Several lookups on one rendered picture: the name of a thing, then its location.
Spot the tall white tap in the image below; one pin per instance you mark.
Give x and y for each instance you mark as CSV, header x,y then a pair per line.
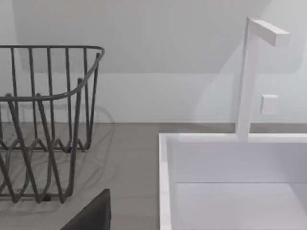
x,y
247,72

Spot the white sink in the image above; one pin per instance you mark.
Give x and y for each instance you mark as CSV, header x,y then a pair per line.
x,y
168,191

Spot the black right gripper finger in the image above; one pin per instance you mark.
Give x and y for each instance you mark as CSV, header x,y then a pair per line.
x,y
96,213

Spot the small white square knob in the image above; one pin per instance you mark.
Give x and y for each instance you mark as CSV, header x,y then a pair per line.
x,y
269,104

